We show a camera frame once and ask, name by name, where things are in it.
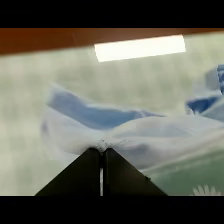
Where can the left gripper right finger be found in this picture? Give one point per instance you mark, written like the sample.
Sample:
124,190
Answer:
126,176

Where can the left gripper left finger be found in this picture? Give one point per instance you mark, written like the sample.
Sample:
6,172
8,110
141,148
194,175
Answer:
80,176

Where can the pale blue shirt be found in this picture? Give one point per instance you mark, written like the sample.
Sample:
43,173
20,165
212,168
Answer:
156,140

